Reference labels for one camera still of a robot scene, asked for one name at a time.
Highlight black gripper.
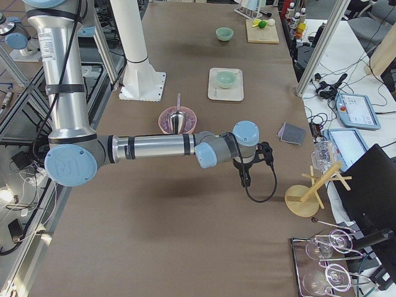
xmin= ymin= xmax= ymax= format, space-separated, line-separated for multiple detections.
xmin=233 ymin=142 xmax=273 ymax=187

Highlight green bowl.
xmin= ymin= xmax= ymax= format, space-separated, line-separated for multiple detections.
xmin=215 ymin=70 xmax=238 ymax=89
xmin=215 ymin=27 xmax=234 ymax=42

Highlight grey folded cloth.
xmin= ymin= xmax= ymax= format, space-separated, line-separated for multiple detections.
xmin=277 ymin=123 xmax=306 ymax=146

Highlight wooden mug tree stand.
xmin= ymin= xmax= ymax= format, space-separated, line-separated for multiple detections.
xmin=285 ymin=145 xmax=353 ymax=217

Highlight pink bowl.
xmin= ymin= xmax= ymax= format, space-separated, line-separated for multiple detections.
xmin=158 ymin=106 xmax=197 ymax=134

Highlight beige serving tray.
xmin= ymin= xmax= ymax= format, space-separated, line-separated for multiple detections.
xmin=207 ymin=67 xmax=244 ymax=102

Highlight metal scoop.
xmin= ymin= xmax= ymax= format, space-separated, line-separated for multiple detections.
xmin=168 ymin=92 xmax=186 ymax=134

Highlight green bowl on tray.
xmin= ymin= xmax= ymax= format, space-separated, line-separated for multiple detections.
xmin=215 ymin=70 xmax=238 ymax=89

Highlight wine glass rack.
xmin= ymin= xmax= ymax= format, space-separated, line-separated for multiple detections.
xmin=291 ymin=217 xmax=371 ymax=296

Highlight black monitor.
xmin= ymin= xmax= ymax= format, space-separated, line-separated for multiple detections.
xmin=336 ymin=144 xmax=395 ymax=263

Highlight bamboo cutting board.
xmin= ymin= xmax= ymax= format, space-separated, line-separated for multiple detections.
xmin=246 ymin=19 xmax=279 ymax=44

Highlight green lime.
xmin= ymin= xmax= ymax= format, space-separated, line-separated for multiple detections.
xmin=257 ymin=20 xmax=267 ymax=29

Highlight lemon slice top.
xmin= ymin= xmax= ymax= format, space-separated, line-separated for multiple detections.
xmin=252 ymin=19 xmax=261 ymax=27

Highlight black water bottle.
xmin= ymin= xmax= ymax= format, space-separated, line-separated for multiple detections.
xmin=312 ymin=22 xmax=326 ymax=48

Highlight light blue cup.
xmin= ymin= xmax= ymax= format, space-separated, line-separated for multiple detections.
xmin=246 ymin=0 xmax=261 ymax=11

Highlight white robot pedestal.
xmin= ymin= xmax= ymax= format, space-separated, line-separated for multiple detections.
xmin=114 ymin=1 xmax=166 ymax=102

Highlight aluminium frame post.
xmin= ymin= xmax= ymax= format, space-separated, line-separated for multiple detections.
xmin=295 ymin=0 xmax=350 ymax=97

